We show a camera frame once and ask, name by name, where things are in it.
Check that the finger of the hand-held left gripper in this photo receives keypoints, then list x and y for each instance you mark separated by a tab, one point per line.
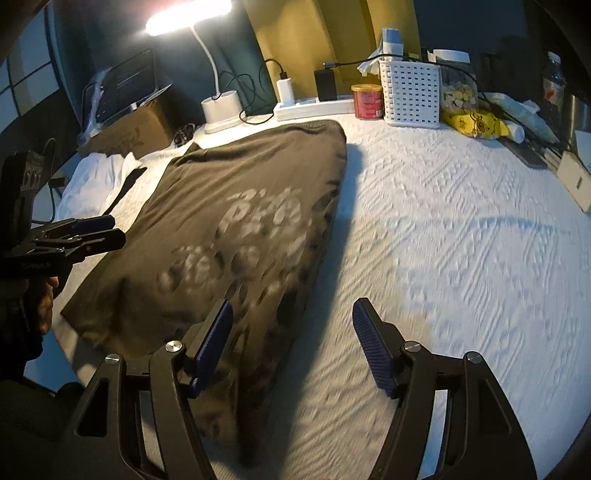
92	224
101	242

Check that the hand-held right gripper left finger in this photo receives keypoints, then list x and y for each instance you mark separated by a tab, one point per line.
214	341

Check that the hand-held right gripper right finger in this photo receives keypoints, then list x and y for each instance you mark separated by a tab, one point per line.
371	350

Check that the brown t-shirt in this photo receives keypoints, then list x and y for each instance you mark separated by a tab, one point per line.
221	221

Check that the person's left forearm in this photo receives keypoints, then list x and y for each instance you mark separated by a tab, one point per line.
18	332

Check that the person's left hand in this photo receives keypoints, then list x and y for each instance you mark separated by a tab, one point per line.
45	304

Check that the white cloth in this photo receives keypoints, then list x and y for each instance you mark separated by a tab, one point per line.
92	180

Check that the clear plastic bag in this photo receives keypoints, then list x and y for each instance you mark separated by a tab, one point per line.
94	101

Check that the black tablet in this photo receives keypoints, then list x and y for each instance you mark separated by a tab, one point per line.
129	83

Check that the white desk lamp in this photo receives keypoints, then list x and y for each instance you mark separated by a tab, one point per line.
221	110

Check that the dark curtain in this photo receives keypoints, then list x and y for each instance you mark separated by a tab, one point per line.
115	27

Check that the white charger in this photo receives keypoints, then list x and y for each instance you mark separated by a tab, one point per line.
285	90

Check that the white power strip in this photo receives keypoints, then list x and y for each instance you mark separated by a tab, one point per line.
314	110

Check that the yellow snack bag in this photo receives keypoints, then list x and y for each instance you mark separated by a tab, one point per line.
475	125

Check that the red can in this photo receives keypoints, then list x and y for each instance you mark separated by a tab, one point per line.
367	102

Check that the grey phone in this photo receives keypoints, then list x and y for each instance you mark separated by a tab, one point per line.
531	154

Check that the white perforated basket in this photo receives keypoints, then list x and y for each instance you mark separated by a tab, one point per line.
408	94

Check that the white tube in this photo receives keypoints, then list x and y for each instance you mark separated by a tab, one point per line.
515	132

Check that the white small box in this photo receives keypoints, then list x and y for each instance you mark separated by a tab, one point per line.
577	177

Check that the clear jar with white lid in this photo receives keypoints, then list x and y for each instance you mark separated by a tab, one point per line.
457	92

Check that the white patterned packet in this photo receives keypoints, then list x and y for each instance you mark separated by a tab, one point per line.
517	108

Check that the crumpled white tissue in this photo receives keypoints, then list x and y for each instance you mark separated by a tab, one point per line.
369	67

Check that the yellow curtain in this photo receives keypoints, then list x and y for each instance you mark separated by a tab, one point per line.
323	32

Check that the steel thermos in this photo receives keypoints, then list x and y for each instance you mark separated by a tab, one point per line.
581	122

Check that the clear water bottle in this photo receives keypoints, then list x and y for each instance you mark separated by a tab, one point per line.
554	92

